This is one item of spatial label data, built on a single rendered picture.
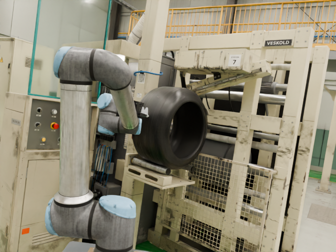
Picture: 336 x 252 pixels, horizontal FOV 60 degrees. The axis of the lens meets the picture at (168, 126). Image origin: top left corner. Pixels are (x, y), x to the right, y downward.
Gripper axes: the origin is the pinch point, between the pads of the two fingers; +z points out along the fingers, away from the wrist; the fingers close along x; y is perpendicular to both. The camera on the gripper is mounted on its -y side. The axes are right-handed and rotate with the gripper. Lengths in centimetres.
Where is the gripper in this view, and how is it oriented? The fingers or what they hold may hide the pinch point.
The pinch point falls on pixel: (147, 116)
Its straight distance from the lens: 185.2
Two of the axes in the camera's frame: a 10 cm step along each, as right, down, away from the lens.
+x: -7.5, -1.5, 6.4
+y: 2.2, -9.8, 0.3
